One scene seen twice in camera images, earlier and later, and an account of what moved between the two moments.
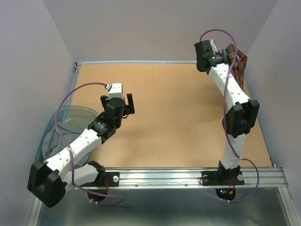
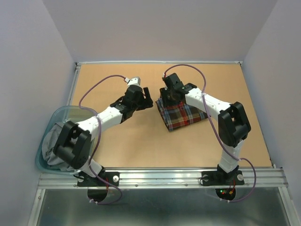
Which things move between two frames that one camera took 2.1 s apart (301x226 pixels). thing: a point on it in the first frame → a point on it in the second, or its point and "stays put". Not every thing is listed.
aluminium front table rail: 191,178 stays put
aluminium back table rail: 132,62 stays put
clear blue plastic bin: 78,117 stays put
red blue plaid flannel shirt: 239,65 → 181,115
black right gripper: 216,53 → 163,92
